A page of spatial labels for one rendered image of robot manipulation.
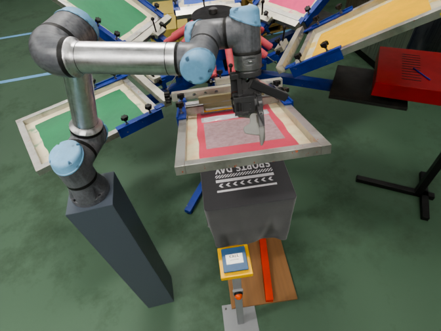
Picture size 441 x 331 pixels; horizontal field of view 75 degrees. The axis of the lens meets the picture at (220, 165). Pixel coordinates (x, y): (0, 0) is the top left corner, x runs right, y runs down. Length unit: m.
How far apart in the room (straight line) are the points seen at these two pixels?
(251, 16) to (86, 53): 0.40
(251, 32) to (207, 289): 1.80
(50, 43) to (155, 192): 2.06
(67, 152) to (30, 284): 1.76
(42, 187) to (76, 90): 2.34
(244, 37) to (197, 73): 0.17
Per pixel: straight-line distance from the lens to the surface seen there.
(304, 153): 1.10
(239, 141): 1.25
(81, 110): 1.08
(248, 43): 0.78
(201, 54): 0.66
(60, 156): 1.11
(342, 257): 2.39
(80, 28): 0.92
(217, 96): 1.57
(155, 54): 0.70
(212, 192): 1.42
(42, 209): 3.10
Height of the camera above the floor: 2.08
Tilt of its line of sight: 48 degrees down
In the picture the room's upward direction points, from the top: 7 degrees counter-clockwise
